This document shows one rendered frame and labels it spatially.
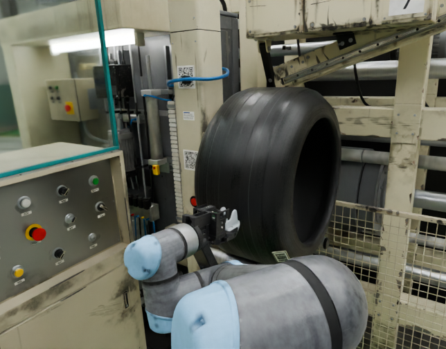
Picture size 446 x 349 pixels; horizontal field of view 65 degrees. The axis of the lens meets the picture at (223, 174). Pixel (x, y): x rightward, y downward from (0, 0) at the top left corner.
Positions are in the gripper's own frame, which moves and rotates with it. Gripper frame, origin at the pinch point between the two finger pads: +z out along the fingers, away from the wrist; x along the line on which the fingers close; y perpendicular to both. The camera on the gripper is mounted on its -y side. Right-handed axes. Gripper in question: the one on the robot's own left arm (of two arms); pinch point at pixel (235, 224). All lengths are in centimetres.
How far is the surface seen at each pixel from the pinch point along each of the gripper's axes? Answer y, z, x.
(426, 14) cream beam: 58, 41, -35
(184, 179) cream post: 4.0, 21.0, 36.2
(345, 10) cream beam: 62, 40, -12
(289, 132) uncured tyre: 25.2, 8.5, -10.1
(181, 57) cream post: 47, 16, 34
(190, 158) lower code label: 12.3, 19.9, 32.8
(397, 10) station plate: 60, 40, -27
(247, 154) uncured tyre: 19.1, 1.8, -1.8
